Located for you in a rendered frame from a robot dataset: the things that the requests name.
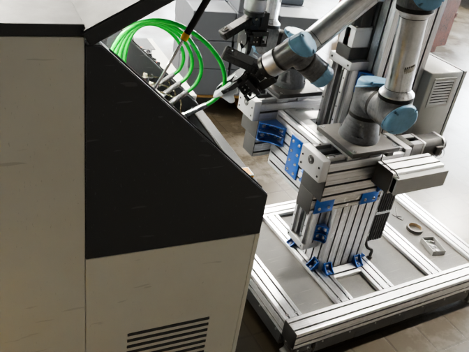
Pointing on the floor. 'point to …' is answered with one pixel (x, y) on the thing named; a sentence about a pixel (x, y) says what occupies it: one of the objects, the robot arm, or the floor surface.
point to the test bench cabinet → (169, 297)
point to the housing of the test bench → (42, 177)
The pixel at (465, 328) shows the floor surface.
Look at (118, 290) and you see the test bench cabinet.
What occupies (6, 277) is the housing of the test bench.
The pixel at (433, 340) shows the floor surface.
